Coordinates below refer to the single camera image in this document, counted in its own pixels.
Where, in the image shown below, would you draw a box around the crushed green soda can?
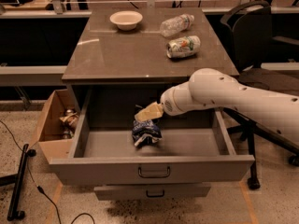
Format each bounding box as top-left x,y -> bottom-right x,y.
166,35 -> 201,59

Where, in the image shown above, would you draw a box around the blue chip bag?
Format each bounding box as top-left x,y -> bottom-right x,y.
132,119 -> 162,147

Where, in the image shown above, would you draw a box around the open grey top drawer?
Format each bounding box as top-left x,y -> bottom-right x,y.
50,89 -> 254,186

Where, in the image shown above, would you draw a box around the cans inside cardboard box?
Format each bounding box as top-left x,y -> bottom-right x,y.
60,109 -> 78,139

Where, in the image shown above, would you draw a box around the black stand base with wheels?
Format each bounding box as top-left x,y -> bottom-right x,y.
0,144 -> 36,221

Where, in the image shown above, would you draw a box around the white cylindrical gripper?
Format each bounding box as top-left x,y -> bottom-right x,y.
135,83 -> 192,122

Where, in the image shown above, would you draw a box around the clear plastic water bottle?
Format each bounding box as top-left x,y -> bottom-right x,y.
160,14 -> 194,37

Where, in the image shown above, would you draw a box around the white paper bowl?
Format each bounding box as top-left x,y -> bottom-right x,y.
110,10 -> 143,31

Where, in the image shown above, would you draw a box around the grey lower drawer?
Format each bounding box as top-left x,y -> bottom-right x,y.
94,183 -> 211,201

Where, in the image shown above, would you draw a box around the cardboard box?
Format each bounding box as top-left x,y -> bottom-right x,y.
32,90 -> 75,162

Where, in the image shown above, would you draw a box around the black office chair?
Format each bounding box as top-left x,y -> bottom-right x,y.
219,0 -> 299,190

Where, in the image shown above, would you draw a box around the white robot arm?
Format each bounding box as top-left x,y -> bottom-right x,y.
135,68 -> 299,143

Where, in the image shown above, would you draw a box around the grey drawer cabinet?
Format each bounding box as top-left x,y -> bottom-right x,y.
63,7 -> 238,87

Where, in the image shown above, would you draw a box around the black cable on floor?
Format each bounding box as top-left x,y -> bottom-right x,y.
0,119 -> 96,224

